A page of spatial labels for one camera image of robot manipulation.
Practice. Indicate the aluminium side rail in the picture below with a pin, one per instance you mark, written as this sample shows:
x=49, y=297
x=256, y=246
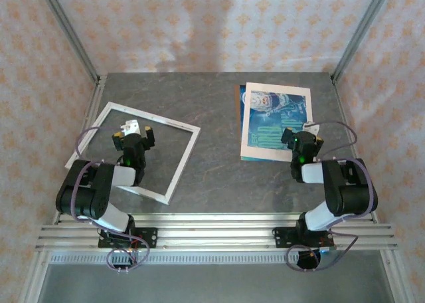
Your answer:
x=94, y=97
x=339, y=98

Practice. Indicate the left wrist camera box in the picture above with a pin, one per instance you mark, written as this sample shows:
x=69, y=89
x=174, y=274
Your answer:
x=130, y=127

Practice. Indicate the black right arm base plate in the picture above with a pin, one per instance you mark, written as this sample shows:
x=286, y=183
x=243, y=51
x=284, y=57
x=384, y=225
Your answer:
x=282, y=238

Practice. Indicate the wide aluminium mounting rail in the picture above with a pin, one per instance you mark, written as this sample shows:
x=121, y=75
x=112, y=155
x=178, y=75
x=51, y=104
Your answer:
x=212, y=238

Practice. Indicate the white picture frame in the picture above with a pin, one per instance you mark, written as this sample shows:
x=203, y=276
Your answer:
x=159, y=118

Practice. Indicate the small green circuit board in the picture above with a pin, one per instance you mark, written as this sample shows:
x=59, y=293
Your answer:
x=328, y=250

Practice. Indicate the aluminium lower frame leg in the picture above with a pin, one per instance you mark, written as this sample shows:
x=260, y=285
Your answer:
x=34, y=276
x=395, y=276

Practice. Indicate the aluminium upright post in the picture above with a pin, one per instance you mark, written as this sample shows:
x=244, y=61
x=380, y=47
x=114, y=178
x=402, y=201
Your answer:
x=363, y=27
x=68, y=27

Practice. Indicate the grey metal panel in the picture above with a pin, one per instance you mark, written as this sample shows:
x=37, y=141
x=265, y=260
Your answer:
x=212, y=283

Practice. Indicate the narrow aluminium table rail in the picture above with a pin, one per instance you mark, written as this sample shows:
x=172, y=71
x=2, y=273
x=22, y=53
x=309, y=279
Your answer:
x=212, y=218

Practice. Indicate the patterned cloth backdrop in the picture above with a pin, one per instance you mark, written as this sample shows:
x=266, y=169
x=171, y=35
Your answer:
x=212, y=24

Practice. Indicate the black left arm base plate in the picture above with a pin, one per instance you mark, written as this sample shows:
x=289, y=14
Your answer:
x=149, y=238

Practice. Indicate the blue poster print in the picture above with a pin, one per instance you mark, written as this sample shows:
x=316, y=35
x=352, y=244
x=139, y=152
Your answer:
x=277, y=88

